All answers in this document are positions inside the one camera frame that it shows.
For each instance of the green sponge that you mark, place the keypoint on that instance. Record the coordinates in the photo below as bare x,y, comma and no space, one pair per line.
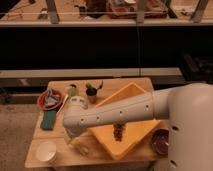
48,120

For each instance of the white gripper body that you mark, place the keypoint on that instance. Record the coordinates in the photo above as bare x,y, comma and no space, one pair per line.
70,140

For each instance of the white spoon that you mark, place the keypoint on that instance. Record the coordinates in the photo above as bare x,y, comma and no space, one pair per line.
63,104

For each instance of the small metal cup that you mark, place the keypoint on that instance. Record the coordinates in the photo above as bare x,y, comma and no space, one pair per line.
92,99

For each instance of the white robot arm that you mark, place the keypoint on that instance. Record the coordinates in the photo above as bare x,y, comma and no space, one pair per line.
188,108

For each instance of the orange plate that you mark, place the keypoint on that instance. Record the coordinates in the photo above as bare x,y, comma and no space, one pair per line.
41,101

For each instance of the yellow plastic tray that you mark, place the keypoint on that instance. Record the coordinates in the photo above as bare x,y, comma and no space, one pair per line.
136,136

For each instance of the dark red bowl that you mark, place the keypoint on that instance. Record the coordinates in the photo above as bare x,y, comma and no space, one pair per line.
159,142

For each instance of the crumpled blue white cloth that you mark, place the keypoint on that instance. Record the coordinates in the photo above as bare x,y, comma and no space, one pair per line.
51,99

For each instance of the white plastic cup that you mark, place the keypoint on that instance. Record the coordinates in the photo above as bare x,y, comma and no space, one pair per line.
46,152

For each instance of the green toy vegetable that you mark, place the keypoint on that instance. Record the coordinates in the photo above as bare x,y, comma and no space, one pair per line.
89,88

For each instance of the wooden table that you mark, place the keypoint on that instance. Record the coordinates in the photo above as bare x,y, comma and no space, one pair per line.
67,155

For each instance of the green translucent plastic cup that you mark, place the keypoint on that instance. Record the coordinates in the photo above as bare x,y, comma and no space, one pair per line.
72,91

